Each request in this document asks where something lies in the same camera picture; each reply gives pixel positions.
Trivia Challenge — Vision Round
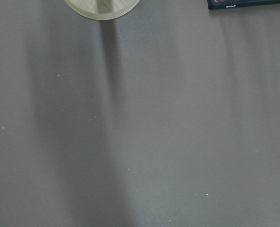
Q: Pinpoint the wooden cup tree stand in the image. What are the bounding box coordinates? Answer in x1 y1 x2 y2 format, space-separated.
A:
65 0 140 20

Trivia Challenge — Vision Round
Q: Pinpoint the black monitor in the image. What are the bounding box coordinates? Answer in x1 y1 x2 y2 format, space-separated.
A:
207 0 280 10

